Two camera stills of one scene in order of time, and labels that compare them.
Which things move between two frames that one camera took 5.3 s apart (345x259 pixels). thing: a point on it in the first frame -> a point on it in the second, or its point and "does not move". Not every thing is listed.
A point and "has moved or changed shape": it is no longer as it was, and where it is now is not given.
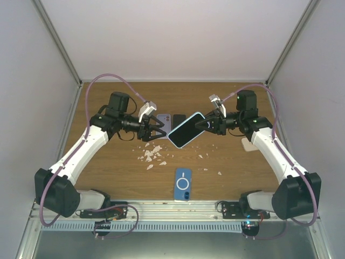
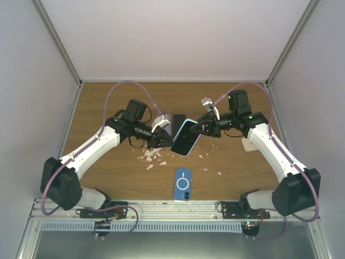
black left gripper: x=145 y=134 -> x=157 y=138
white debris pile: x=148 y=154 does not move
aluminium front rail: x=163 y=212 does not move
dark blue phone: x=183 y=185 does not move
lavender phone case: x=165 y=118 does not move
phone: x=187 y=131 has moved or changed shape
